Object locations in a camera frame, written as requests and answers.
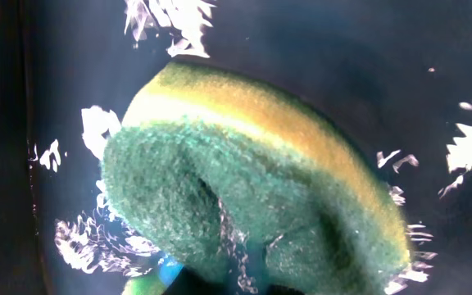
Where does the green yellow sponge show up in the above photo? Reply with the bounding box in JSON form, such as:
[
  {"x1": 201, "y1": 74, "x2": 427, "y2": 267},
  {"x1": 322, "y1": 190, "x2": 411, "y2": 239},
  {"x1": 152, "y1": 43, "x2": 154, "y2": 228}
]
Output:
[{"x1": 101, "y1": 62, "x2": 411, "y2": 294}]

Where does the black water tray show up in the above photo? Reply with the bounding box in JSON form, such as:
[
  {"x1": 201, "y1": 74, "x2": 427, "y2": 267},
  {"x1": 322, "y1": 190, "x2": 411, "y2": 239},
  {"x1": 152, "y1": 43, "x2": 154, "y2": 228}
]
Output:
[{"x1": 0, "y1": 1, "x2": 472, "y2": 294}]

